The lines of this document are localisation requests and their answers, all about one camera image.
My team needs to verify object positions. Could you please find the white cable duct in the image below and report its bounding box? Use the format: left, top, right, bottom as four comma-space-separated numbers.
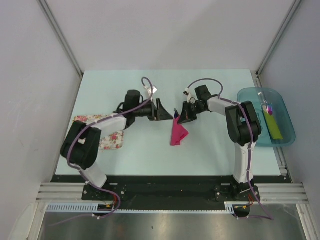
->
46, 203, 99, 213

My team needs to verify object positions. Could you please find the iridescent fork in bin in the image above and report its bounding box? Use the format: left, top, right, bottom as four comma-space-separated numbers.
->
266, 103, 273, 116

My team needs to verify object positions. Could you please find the pink paper napkin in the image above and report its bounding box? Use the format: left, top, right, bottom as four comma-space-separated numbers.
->
170, 116, 189, 146

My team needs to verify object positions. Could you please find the silver utensil in bin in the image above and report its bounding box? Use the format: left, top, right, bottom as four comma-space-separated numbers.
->
258, 92, 268, 112

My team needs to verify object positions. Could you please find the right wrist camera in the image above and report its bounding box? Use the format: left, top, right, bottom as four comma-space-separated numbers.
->
183, 87, 194, 103

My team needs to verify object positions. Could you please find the aluminium frame rail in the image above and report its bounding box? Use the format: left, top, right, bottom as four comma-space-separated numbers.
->
36, 182, 309, 204

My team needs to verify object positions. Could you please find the floral tray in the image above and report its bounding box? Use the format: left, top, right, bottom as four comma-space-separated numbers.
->
72, 114, 124, 151

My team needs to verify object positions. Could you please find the teal plastic bin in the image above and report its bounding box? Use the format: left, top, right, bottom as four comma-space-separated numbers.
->
237, 87, 296, 147

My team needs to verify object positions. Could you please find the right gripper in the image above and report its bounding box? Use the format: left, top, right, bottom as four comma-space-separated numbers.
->
178, 100, 206, 125

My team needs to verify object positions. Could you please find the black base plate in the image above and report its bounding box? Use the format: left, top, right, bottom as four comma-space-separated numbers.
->
51, 174, 292, 211

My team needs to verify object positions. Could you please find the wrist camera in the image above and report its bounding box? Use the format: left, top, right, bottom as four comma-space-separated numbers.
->
183, 87, 194, 103
145, 85, 158, 97

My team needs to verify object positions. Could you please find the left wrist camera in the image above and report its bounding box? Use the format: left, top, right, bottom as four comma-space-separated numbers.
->
145, 85, 158, 97

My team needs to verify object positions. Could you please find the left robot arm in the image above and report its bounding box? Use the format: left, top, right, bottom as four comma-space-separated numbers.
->
60, 87, 174, 200

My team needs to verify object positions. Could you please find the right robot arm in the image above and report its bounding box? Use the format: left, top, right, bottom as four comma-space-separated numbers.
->
177, 85, 262, 201

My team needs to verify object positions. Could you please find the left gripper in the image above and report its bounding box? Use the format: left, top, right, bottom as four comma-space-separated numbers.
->
133, 98, 173, 122

